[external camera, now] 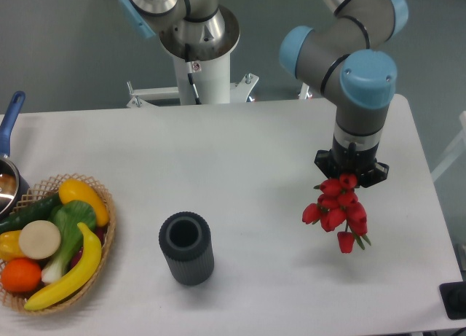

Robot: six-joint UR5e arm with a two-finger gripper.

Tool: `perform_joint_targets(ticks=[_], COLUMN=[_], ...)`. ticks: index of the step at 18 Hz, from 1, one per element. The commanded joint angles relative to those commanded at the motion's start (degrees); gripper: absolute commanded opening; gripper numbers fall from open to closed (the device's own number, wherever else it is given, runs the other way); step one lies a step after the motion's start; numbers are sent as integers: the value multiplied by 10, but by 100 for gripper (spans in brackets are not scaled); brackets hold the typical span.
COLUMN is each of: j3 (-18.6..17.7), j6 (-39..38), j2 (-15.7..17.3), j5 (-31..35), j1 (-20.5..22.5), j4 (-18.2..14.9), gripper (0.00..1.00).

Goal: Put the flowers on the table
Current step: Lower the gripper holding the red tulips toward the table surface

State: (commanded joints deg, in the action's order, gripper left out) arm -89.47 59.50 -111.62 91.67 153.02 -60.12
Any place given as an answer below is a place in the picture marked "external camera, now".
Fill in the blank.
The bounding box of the yellow banana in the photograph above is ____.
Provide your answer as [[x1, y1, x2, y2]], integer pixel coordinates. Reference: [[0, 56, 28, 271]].
[[24, 222, 102, 311]]

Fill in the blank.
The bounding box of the dark grey ribbed vase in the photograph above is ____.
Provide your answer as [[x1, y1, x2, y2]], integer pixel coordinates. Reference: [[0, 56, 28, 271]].
[[159, 211, 215, 286]]

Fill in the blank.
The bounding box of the orange fruit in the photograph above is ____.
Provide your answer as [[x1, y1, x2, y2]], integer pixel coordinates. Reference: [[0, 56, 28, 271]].
[[1, 258, 42, 293]]

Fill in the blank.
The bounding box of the beige round bun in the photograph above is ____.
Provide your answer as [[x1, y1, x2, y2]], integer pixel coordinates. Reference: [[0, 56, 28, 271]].
[[18, 220, 61, 259]]

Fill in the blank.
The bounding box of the green cucumber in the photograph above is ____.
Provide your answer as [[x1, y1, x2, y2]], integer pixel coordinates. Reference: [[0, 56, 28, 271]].
[[1, 193, 62, 234]]

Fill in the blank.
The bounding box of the green bok choy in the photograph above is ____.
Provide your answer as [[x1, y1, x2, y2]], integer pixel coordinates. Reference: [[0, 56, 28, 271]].
[[42, 200, 96, 285]]

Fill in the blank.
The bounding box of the woven wicker basket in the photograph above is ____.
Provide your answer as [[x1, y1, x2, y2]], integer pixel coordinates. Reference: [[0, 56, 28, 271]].
[[1, 173, 116, 316]]

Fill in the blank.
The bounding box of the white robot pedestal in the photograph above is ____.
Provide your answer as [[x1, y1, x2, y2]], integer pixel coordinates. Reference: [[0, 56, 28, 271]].
[[127, 5, 259, 108]]

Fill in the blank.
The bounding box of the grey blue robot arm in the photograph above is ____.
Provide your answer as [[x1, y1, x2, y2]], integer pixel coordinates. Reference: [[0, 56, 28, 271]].
[[119, 0, 408, 187]]

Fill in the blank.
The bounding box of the yellow bell pepper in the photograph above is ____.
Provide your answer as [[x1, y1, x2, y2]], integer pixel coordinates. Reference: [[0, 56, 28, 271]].
[[0, 230, 25, 262]]

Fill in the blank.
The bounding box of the red tulip bouquet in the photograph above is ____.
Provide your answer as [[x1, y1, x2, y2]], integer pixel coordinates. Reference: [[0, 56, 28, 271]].
[[301, 173, 371, 254]]

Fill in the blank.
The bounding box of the yellow squash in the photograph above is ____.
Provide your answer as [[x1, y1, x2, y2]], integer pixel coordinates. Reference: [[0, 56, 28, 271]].
[[58, 179, 109, 227]]

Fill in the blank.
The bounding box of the black device at edge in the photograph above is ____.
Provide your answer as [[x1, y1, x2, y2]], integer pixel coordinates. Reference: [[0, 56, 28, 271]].
[[439, 281, 465, 320]]

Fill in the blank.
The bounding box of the white frame at right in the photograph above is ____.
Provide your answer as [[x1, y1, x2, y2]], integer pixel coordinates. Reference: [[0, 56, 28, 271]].
[[430, 111, 465, 182]]

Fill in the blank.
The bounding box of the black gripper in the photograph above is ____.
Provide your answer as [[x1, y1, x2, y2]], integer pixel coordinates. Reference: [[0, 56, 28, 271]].
[[314, 138, 390, 188]]

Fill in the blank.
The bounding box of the black cable on pedestal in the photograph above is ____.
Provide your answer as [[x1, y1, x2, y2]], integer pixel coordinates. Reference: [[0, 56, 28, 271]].
[[183, 43, 202, 106]]

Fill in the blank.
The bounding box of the blue handled saucepan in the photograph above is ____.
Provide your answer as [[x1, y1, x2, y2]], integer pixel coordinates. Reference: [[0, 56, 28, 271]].
[[1, 91, 29, 220]]

